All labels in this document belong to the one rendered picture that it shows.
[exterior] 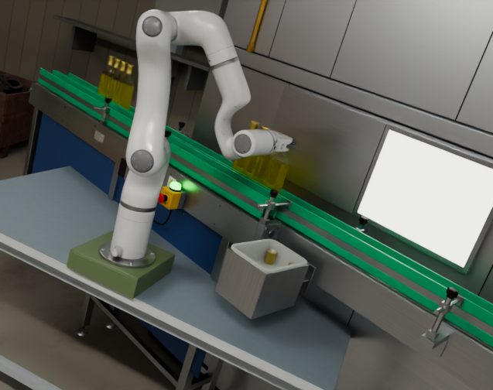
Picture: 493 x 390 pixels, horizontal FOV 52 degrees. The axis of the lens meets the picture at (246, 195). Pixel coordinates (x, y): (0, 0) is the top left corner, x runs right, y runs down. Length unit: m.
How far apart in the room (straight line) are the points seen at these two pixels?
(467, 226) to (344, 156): 0.48
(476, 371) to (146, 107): 1.20
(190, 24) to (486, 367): 1.26
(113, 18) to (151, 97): 3.73
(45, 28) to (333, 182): 4.34
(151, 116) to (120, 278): 0.52
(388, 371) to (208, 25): 1.30
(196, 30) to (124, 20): 3.67
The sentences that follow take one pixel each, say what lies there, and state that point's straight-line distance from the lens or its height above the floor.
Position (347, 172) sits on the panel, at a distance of 1.85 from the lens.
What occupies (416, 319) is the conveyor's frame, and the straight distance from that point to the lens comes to 1.59.
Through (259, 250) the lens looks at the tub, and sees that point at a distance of 1.71.
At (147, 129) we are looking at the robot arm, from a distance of 1.58.
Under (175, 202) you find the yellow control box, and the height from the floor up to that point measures 0.96.
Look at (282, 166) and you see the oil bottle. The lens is 1.85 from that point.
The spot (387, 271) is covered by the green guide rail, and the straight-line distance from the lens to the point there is 1.63.
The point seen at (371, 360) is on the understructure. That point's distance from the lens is 1.95.
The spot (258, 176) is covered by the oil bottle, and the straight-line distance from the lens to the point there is 1.90.
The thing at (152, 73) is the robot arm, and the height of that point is 1.44.
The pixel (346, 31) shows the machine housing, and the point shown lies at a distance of 1.96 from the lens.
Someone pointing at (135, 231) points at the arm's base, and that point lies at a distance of 1.69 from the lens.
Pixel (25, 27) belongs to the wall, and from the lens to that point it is 5.92.
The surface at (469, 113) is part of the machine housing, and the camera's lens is 1.72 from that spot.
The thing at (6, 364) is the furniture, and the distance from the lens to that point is 2.26.
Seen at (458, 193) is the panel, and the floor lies 1.37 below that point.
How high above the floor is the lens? 1.63
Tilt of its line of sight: 17 degrees down
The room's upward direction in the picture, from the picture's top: 17 degrees clockwise
